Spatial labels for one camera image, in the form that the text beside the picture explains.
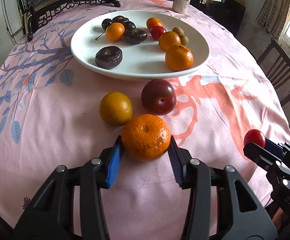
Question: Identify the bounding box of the large orange mandarin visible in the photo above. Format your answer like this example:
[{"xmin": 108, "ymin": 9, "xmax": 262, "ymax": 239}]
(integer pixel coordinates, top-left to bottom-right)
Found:
[{"xmin": 121, "ymin": 114, "xmax": 171, "ymax": 161}]

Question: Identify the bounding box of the small orange kumquat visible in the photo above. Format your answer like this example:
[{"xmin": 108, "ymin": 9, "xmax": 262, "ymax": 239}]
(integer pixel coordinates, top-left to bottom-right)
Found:
[{"xmin": 105, "ymin": 22, "xmax": 125, "ymax": 42}]

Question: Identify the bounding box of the dark wooden chair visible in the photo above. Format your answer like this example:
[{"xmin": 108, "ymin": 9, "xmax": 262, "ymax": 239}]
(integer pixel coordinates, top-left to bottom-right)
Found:
[{"xmin": 256, "ymin": 40, "xmax": 290, "ymax": 107}]

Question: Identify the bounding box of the pink deer tablecloth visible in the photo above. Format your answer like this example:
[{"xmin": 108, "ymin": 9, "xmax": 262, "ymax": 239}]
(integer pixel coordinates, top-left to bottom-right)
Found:
[{"xmin": 0, "ymin": 0, "xmax": 290, "ymax": 239}]

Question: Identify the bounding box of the dark red plum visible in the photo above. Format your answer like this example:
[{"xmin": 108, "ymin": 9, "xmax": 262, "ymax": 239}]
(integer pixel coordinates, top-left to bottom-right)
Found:
[{"xmin": 141, "ymin": 79, "xmax": 176, "ymax": 115}]

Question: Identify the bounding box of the yellow orange fruit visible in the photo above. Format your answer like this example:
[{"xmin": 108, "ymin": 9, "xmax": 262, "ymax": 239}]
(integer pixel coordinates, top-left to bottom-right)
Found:
[{"xmin": 99, "ymin": 92, "xmax": 133, "ymax": 127}]

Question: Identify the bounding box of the orange mandarin on plate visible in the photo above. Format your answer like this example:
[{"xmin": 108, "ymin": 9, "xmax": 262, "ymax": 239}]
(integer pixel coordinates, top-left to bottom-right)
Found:
[{"xmin": 165, "ymin": 45, "xmax": 194, "ymax": 72}]

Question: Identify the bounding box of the tan longan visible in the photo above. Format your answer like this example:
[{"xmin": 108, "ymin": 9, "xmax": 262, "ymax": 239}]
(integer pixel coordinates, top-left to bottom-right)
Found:
[
  {"xmin": 179, "ymin": 35, "xmax": 189, "ymax": 46},
  {"xmin": 172, "ymin": 27, "xmax": 184, "ymax": 36}
]

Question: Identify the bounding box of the white round plate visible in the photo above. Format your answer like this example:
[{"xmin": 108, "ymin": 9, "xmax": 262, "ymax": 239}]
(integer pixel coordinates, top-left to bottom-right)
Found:
[{"xmin": 70, "ymin": 10, "xmax": 210, "ymax": 80}]

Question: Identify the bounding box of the red cherry tomato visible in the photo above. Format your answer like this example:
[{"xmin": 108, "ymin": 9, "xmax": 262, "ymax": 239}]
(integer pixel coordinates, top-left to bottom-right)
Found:
[{"xmin": 150, "ymin": 25, "xmax": 166, "ymax": 41}]

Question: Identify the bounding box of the dark water chestnut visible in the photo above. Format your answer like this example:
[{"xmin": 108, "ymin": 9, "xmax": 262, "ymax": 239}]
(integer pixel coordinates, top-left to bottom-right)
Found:
[
  {"xmin": 112, "ymin": 15, "xmax": 129, "ymax": 24},
  {"xmin": 95, "ymin": 46, "xmax": 123, "ymax": 70},
  {"xmin": 124, "ymin": 28, "xmax": 147, "ymax": 44}
]

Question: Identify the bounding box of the beige drink can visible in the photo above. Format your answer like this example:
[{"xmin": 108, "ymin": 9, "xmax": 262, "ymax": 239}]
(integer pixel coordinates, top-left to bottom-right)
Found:
[{"xmin": 172, "ymin": 0, "xmax": 191, "ymax": 14}]

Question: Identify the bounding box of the dark cherry with stem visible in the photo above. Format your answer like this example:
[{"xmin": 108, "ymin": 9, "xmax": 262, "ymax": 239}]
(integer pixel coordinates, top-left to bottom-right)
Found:
[{"xmin": 95, "ymin": 18, "xmax": 112, "ymax": 40}]

